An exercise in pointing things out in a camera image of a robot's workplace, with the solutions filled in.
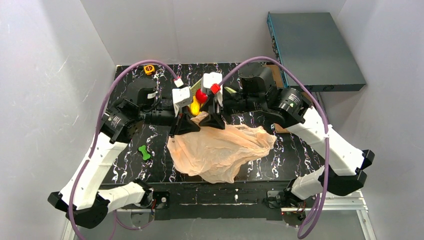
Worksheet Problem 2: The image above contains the red fake apple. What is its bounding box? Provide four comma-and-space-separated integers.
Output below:
195, 88, 209, 105

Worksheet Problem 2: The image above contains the translucent peach plastic bag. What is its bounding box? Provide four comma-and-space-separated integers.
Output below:
167, 123, 276, 184

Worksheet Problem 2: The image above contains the pale green plastic basket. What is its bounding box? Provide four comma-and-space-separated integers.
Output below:
190, 79, 237, 95

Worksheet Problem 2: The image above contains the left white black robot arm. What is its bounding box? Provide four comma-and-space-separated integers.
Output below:
47, 78, 199, 229

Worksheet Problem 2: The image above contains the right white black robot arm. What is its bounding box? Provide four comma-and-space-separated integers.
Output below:
195, 62, 375, 202

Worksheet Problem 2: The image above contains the yellow fake banana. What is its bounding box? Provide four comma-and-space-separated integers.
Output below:
189, 101, 202, 117

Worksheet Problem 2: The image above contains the green bone-shaped toy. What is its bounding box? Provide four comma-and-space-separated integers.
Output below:
137, 145, 151, 161

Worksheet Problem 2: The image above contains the brown wooden board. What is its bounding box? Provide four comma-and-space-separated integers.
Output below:
264, 64, 292, 134

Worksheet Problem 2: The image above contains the orange tape measure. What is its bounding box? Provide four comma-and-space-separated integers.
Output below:
143, 64, 156, 76

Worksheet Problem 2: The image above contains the grey metal box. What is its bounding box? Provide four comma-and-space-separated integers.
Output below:
266, 12, 367, 92

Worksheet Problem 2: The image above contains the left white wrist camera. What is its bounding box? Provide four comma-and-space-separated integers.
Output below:
172, 76, 194, 116

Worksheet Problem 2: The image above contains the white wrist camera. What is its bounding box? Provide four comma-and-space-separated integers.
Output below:
172, 76, 194, 116
200, 72, 223, 107

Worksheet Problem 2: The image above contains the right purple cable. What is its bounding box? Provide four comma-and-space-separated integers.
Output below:
218, 56, 331, 240

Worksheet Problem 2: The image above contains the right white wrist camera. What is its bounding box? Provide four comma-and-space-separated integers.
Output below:
200, 72, 223, 107

